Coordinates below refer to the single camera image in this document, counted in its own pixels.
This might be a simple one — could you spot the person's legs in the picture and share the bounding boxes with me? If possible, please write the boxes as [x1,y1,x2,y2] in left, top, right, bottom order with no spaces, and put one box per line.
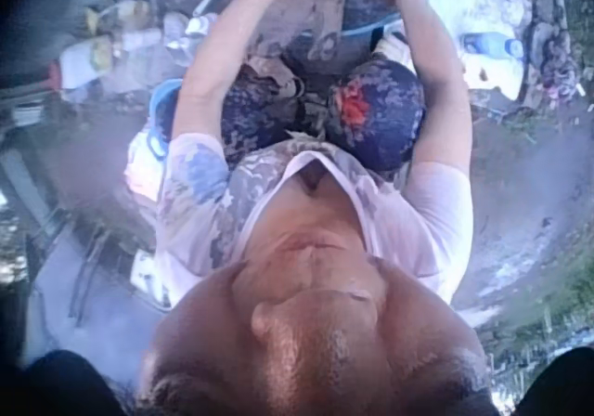
[220,0,428,174]

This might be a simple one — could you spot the blue plastic basin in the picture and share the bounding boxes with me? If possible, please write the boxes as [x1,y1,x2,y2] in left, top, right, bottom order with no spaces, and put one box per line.
[147,78,186,161]

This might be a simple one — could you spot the blue rimmed tub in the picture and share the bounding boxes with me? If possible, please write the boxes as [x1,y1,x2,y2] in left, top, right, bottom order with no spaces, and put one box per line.
[341,12,403,48]

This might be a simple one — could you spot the grey washing slab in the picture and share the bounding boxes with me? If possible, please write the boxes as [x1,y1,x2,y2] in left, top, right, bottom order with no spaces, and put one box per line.
[262,0,352,53]

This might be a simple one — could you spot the heap of bottles and containers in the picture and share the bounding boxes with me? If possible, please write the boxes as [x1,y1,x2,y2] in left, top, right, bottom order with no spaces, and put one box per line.
[58,0,219,104]

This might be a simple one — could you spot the clear plastic bottle blue cap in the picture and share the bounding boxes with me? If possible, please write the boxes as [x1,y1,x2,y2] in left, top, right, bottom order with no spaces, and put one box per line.
[461,32,526,60]

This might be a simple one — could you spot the white wet cloth heap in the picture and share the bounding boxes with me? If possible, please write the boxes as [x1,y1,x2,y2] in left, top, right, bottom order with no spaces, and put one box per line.
[426,0,533,107]

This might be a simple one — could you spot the pile of grey stones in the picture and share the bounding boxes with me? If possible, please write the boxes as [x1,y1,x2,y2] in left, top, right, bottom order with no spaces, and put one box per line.
[528,0,588,106]

